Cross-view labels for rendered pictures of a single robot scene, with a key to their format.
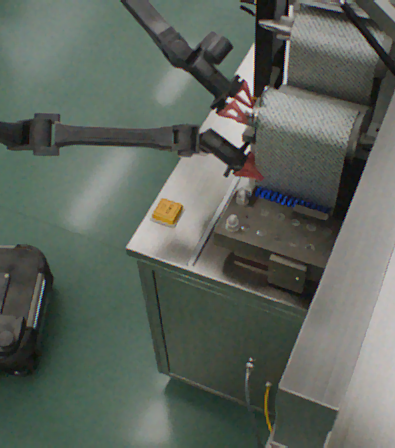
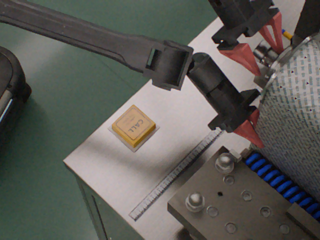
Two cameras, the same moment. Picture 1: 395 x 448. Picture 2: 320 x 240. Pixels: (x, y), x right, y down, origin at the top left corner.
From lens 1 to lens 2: 0.78 m
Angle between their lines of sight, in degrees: 16
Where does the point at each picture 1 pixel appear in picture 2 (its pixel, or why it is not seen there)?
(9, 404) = not seen: outside the picture
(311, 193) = not seen: outside the picture
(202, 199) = (186, 121)
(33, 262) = (4, 74)
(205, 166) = not seen: hidden behind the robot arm
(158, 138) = (128, 54)
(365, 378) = not seen: outside the picture
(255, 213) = (234, 192)
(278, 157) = (288, 140)
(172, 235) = (127, 163)
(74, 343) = (30, 176)
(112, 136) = (62, 32)
